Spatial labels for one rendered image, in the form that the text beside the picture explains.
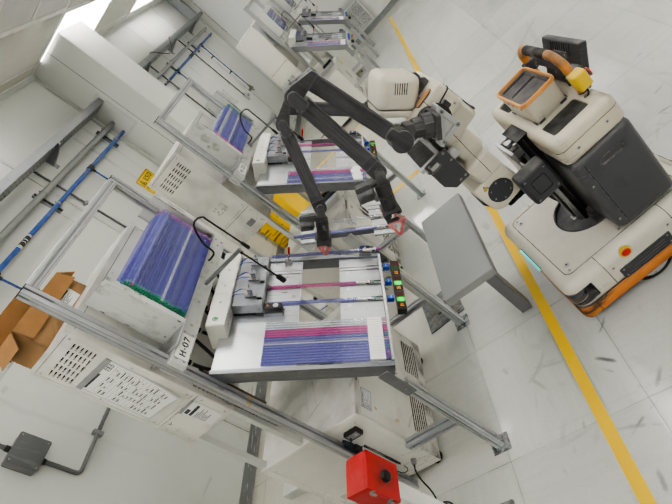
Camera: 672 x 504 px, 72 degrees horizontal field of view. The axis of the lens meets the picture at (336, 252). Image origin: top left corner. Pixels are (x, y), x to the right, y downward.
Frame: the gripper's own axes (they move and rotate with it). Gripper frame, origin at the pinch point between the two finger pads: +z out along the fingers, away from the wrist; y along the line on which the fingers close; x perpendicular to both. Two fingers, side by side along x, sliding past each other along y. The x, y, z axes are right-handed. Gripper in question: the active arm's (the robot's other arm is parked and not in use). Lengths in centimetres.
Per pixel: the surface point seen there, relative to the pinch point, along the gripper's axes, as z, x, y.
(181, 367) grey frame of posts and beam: -2, -52, 64
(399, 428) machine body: 58, 28, 57
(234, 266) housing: 1.6, -43.1, 3.4
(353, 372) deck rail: 12, 10, 61
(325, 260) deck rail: 10.6, -1.0, -7.5
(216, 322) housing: 1, -45, 40
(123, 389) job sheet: 12, -80, 61
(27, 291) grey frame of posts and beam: -42, -91, 62
